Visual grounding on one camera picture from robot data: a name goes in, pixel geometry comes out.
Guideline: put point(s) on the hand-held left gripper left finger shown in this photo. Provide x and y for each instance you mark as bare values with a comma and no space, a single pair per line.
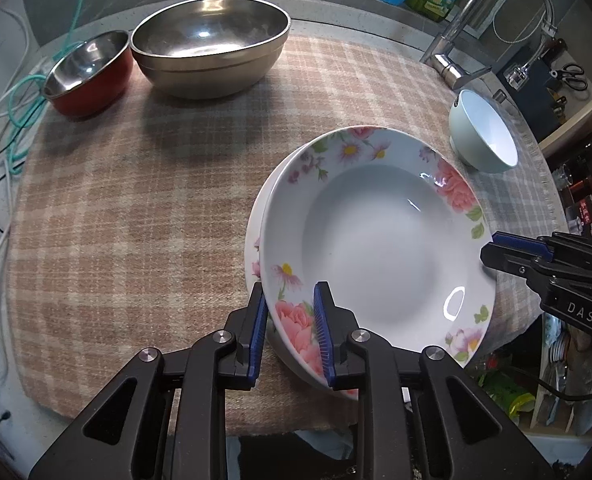
258,330

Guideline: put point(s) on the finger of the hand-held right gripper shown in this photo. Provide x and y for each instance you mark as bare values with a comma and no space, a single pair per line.
506,260
521,243

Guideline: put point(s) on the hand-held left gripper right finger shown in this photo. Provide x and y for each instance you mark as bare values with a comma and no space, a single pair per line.
324,330

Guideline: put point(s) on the pink blossom floral plate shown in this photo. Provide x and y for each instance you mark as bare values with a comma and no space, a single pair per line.
252,260

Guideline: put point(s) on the rose floral plate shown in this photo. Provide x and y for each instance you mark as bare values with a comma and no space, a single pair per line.
376,235

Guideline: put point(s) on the dark jar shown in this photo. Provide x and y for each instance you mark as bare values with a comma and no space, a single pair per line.
586,215

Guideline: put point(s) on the dark glass bottle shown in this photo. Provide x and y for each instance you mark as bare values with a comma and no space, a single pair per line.
591,155

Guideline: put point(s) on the light blue ceramic bowl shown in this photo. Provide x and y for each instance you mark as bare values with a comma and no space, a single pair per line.
483,130

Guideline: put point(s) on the green packet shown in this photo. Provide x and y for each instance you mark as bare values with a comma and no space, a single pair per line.
506,392

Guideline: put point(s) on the wooden shelf board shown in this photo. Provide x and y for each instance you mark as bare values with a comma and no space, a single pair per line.
581,120

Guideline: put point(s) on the checked table cloth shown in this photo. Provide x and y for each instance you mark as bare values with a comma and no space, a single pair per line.
150,210

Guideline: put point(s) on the black scissors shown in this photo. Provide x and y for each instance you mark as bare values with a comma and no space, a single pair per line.
571,75

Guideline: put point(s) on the chrome faucet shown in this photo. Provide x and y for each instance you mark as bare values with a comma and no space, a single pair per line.
451,62

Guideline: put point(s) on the red steel bowl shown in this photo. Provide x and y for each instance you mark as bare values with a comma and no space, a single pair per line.
90,90

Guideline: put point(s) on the large steel bowl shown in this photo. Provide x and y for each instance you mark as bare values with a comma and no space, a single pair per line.
210,35

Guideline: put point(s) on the black wall rack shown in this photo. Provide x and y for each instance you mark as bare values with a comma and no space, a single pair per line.
571,105

